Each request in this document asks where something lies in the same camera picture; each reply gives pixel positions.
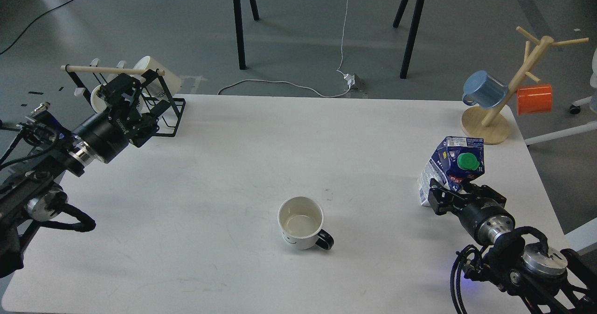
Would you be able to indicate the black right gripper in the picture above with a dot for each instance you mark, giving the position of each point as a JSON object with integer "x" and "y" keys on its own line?
{"x": 480, "y": 209}

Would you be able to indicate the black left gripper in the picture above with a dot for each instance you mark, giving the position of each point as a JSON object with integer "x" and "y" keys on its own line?
{"x": 108, "y": 133}

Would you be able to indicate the blue white milk carton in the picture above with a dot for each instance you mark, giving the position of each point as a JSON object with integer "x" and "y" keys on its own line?
{"x": 456, "y": 160}

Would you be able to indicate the white mug black handle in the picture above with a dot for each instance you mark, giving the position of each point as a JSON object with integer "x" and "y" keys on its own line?
{"x": 301, "y": 222}

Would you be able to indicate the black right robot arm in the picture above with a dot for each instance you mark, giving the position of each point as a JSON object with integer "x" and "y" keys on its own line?
{"x": 518, "y": 260}

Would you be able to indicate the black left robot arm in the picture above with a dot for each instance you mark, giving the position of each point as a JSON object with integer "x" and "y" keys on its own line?
{"x": 43, "y": 150}

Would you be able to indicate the white mug lying in rack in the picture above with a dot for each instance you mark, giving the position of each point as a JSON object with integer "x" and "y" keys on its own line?
{"x": 95, "y": 99}

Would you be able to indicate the wooden mug tree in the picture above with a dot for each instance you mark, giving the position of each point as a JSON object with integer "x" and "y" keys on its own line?
{"x": 490, "y": 124}

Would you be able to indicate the blue mug on tree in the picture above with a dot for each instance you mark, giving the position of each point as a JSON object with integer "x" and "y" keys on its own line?
{"x": 484, "y": 90}

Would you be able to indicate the orange mug on tree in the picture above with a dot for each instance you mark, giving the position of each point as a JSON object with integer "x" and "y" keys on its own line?
{"x": 534, "y": 99}

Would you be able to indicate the grey power adapter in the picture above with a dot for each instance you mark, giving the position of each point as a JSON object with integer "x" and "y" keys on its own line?
{"x": 354, "y": 82}

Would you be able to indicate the white chair base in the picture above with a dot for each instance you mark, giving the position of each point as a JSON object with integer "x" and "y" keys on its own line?
{"x": 575, "y": 108}

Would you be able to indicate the black table leg left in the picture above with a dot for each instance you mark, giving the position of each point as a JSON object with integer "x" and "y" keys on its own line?
{"x": 237, "y": 15}

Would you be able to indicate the black table leg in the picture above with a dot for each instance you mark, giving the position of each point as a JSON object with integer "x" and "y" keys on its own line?
{"x": 413, "y": 30}
{"x": 237, "y": 15}

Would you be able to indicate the black table leg right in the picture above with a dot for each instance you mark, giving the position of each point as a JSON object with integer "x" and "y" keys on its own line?
{"x": 413, "y": 30}

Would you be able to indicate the black wire cup rack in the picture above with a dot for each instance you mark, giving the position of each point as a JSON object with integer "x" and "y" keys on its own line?
{"x": 146, "y": 77}

